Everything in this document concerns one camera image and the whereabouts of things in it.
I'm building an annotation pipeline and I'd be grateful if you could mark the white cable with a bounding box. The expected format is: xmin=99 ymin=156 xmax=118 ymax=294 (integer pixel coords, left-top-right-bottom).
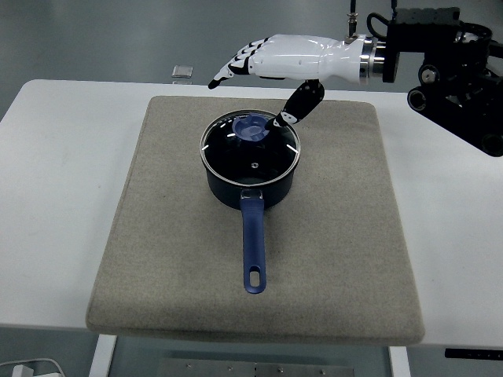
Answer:
xmin=0 ymin=357 xmax=66 ymax=377

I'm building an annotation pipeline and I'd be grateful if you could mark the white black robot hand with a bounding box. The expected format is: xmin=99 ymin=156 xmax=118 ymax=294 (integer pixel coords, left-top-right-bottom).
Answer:
xmin=207 ymin=34 xmax=369 ymax=130

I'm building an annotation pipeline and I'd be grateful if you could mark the white table leg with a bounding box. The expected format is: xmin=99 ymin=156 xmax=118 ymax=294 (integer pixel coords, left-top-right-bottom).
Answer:
xmin=387 ymin=346 xmax=412 ymax=377
xmin=86 ymin=333 xmax=118 ymax=377

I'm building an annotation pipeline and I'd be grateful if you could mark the grey metal plate with screws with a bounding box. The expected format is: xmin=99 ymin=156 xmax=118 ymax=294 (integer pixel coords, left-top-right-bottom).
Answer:
xmin=159 ymin=357 xmax=357 ymax=377

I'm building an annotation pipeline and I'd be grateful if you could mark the glass lid with blue knob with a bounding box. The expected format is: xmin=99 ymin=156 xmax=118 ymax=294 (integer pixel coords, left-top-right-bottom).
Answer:
xmin=199 ymin=109 xmax=302 ymax=185

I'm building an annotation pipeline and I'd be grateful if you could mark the dark pot with blue handle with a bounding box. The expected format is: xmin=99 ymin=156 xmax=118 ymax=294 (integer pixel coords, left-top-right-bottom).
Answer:
xmin=200 ymin=115 xmax=302 ymax=295

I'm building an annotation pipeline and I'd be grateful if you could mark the black table control panel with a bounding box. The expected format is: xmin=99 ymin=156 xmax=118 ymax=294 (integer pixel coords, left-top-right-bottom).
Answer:
xmin=445 ymin=348 xmax=503 ymax=359

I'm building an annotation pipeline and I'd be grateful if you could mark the beige fabric mat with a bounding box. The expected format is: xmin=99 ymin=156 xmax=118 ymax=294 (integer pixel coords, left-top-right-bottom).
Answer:
xmin=85 ymin=95 xmax=427 ymax=347

